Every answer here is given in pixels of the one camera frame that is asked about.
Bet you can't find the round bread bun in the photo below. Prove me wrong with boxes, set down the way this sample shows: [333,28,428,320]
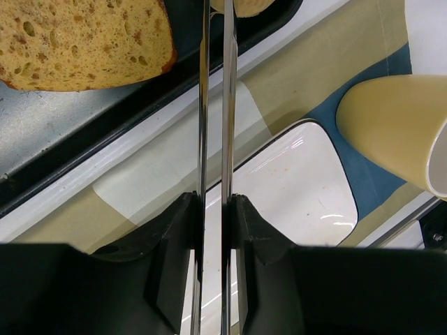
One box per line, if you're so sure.
[210,0,274,18]

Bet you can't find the black baking tray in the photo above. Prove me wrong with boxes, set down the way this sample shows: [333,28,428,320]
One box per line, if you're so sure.
[0,0,305,216]

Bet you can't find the yellow mug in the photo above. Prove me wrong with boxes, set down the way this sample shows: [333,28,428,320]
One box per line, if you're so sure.
[336,75,446,199]

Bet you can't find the white rectangular plate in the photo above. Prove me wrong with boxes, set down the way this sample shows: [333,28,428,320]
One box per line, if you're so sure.
[200,119,358,334]

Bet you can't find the blue beige placemat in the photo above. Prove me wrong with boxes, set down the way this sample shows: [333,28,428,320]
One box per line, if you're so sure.
[1,1,446,252]

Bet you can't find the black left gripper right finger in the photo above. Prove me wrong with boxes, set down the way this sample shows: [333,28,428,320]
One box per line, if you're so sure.
[231,195,446,334]

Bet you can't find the metal tongs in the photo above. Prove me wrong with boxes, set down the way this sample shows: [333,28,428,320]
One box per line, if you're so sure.
[190,1,238,334]

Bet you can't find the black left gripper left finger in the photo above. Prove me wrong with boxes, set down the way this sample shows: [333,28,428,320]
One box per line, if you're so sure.
[1,193,198,334]

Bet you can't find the bread slice centre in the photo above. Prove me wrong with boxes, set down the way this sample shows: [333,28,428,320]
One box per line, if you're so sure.
[1,1,177,92]

